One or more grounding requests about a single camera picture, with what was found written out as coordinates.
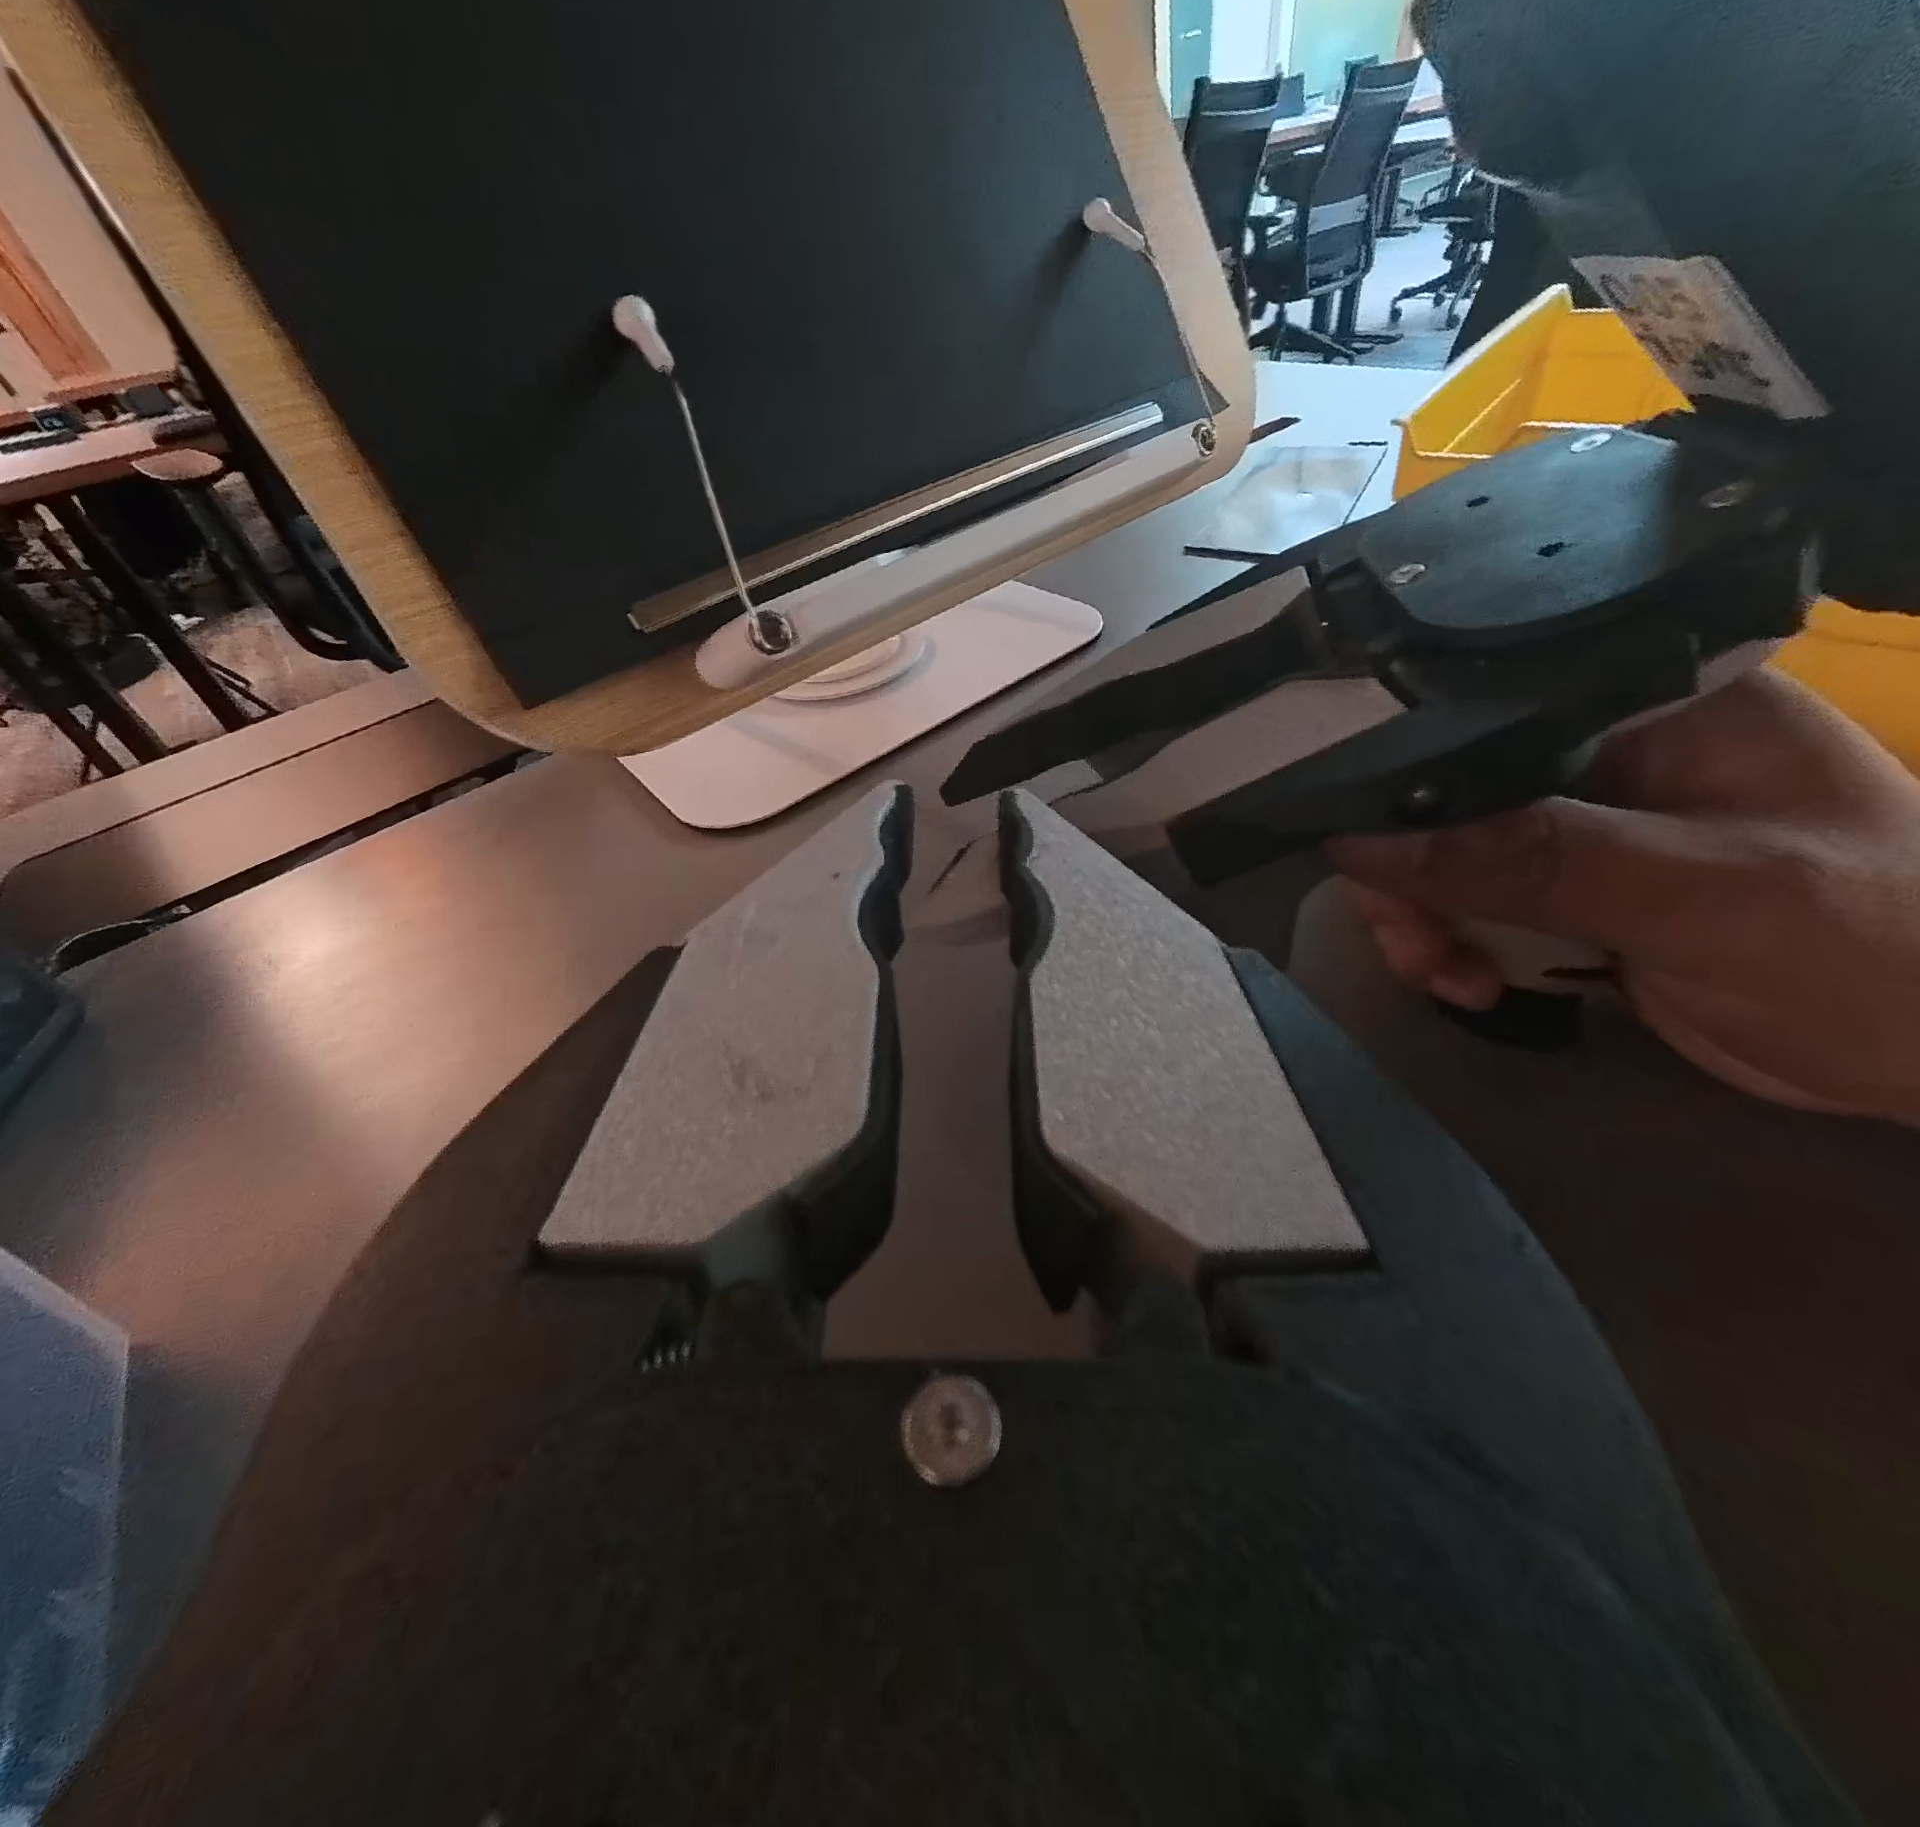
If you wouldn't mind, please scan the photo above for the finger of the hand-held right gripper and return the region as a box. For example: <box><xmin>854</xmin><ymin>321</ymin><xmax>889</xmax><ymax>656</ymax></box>
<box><xmin>938</xmin><ymin>563</ymin><xmax>1383</xmax><ymax>809</ymax></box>
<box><xmin>1168</xmin><ymin>721</ymin><xmax>1594</xmax><ymax>886</ymax></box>

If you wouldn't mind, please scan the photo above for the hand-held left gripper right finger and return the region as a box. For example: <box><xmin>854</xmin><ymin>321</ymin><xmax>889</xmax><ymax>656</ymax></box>
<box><xmin>997</xmin><ymin>788</ymin><xmax>1374</xmax><ymax>1320</ymax></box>

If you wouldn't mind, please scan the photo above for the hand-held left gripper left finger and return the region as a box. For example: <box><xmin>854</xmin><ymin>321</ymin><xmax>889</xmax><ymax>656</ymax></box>
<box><xmin>534</xmin><ymin>782</ymin><xmax>916</xmax><ymax>1326</ymax></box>

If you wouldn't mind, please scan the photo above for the yellow plastic bin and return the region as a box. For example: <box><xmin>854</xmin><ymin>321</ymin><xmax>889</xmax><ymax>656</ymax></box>
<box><xmin>1392</xmin><ymin>283</ymin><xmax>1920</xmax><ymax>779</ymax></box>

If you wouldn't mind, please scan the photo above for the person's right hand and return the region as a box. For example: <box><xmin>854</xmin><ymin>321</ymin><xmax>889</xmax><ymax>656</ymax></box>
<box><xmin>1339</xmin><ymin>663</ymin><xmax>1920</xmax><ymax>1126</ymax></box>

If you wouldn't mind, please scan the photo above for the silver metal sheet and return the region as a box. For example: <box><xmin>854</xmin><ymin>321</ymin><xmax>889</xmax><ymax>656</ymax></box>
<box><xmin>1199</xmin><ymin>438</ymin><xmax>1389</xmax><ymax>557</ymax></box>

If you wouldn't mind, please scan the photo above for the black office chair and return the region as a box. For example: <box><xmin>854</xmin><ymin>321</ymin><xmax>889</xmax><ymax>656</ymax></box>
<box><xmin>1394</xmin><ymin>162</ymin><xmax>1503</xmax><ymax>331</ymax></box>
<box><xmin>1184</xmin><ymin>73</ymin><xmax>1307</xmax><ymax>360</ymax></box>
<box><xmin>1251</xmin><ymin>53</ymin><xmax>1427</xmax><ymax>361</ymax></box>

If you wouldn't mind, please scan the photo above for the black wooden book stand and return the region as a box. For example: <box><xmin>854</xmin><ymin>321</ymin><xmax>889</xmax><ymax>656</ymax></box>
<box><xmin>0</xmin><ymin>0</ymin><xmax>1259</xmax><ymax>826</ymax></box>

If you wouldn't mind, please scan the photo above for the clear plastic bag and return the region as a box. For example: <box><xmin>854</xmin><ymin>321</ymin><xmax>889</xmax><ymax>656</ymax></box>
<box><xmin>0</xmin><ymin>1242</ymin><xmax>135</xmax><ymax>1827</ymax></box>

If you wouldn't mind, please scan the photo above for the wooden office desk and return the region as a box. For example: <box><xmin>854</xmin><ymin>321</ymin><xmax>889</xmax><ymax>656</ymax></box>
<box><xmin>0</xmin><ymin>372</ymin><xmax>316</xmax><ymax>779</ymax></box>

